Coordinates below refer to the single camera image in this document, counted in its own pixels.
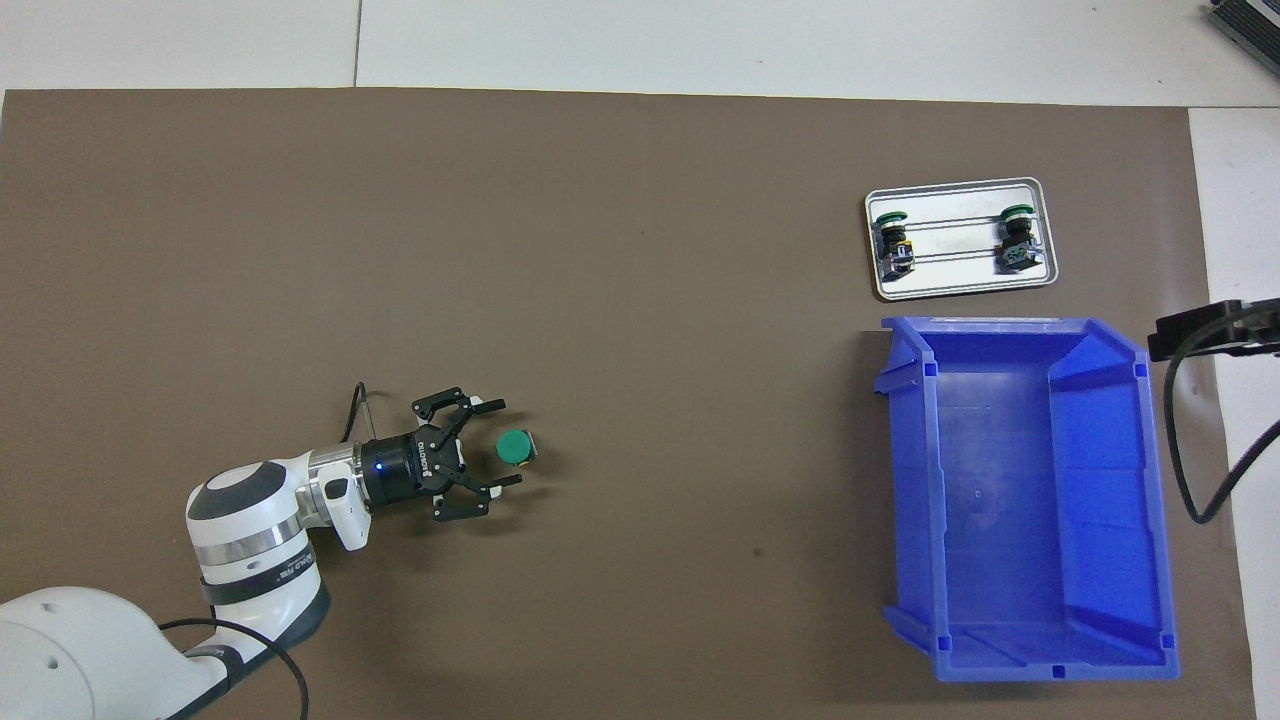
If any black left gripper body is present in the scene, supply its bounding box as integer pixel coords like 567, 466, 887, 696
360, 426, 465, 511

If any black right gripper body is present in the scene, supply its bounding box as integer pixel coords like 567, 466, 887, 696
1245, 296, 1280, 357

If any green push button yellow band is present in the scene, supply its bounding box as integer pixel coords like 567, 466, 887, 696
870, 210, 917, 278

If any grey metal tray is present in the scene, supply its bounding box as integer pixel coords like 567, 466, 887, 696
864, 177, 1059, 301

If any blue plastic storage bin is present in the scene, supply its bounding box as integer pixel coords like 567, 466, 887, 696
872, 315, 1181, 684

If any grey ridged device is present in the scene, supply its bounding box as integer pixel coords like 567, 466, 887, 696
1205, 0, 1280, 71

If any brown table mat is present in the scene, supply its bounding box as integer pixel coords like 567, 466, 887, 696
0, 88, 1259, 720

